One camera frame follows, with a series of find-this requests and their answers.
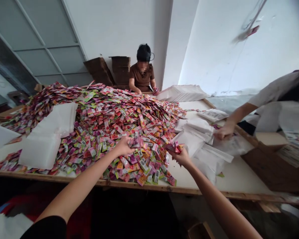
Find person's right hand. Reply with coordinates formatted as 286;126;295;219
168;147;194;168

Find person's left hand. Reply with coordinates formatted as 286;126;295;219
112;136;142;158

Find red and pink sachet bunch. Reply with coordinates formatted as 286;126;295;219
164;140;185;156

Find pink sachet handful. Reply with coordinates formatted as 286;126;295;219
128;135;146;150

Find heap of white paper pouches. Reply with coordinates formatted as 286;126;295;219
174;117;235;185

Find pile of colourful sachets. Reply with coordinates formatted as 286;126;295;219
0;81;188;187

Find printed white packet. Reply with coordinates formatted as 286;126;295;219
197;108;230;123

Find row of white bag bundles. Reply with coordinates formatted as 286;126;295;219
155;84;211;103

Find clear plastic bag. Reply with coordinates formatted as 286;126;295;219
214;134;255;157

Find upright folded cardboard stack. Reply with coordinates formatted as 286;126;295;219
108;56;132;87

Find leaning folded cardboard stack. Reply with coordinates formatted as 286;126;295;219
83;57;116;87

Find stack of translucent white bags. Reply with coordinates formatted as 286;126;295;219
17;102;79;170

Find brown cardboard box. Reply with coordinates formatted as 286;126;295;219
240;131;299;195

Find printed sheets bundle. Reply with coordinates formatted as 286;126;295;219
276;129;299;168

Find flat cardboard sheets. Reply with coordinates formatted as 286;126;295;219
0;104;26;123

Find single translucent white bag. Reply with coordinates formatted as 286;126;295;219
0;121;22;151

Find frosted glass sliding door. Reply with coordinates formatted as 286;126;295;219
0;0;96;86

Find red and white bag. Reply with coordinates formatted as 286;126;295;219
0;194;42;239

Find hanging cord with red tag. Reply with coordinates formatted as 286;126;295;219
230;0;267;46

